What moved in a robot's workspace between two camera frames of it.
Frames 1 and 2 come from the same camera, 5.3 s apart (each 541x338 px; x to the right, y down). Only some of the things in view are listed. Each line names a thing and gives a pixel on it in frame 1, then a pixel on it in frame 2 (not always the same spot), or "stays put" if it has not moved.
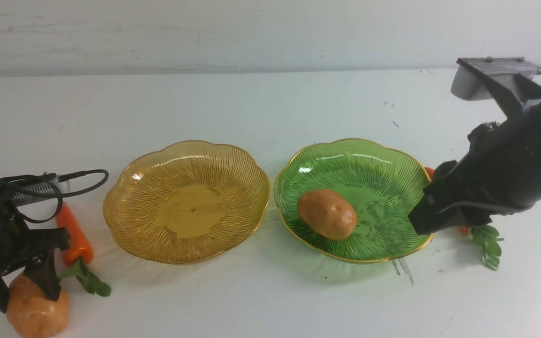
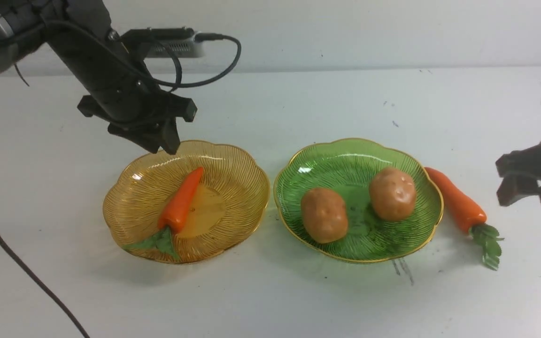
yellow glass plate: (189, 203) stays put
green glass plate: (384, 184) stays put
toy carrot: (79, 253) → (171, 218)
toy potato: (30, 314) → (392, 195)
